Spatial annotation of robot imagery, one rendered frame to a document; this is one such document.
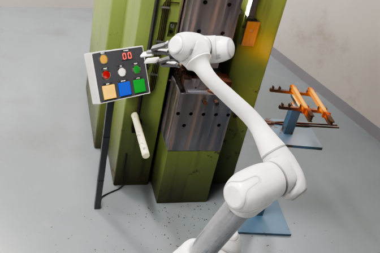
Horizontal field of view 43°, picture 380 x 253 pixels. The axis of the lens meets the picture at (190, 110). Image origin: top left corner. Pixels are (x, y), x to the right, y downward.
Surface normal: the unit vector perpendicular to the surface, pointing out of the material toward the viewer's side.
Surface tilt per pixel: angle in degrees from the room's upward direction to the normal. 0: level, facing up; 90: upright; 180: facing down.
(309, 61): 90
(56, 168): 0
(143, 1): 90
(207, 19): 90
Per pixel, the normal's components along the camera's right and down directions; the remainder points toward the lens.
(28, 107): 0.19, -0.84
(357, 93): -0.88, 0.09
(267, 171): 0.32, -0.69
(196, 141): 0.25, 0.54
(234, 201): -0.73, 0.11
